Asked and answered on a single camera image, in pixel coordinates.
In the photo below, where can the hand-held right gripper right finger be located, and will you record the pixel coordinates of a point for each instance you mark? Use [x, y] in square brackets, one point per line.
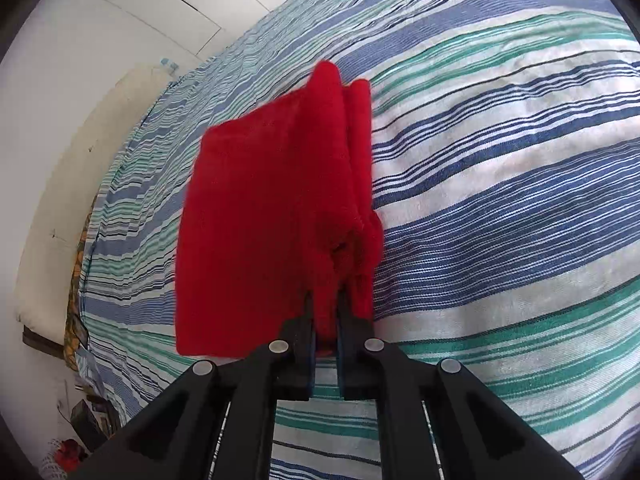
[349, 360]

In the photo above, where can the orange patterned mattress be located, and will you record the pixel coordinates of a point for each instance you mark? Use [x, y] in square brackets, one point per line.
[75, 280]

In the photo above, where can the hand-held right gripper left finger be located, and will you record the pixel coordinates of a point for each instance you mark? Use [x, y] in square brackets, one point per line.
[306, 360]

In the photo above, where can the red item in white basket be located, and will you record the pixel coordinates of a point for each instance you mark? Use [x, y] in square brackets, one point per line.
[67, 452]

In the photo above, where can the blue green striped bedsheet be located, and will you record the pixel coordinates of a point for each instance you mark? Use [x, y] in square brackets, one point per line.
[500, 160]

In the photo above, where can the red knitted garment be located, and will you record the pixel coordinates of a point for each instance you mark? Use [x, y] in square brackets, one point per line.
[270, 200]

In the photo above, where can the cream padded headboard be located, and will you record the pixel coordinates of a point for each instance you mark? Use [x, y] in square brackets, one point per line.
[75, 185]

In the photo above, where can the dark box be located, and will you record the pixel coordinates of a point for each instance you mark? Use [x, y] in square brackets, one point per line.
[84, 425]

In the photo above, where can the white wardrobe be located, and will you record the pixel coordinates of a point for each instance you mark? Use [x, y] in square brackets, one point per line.
[150, 0]

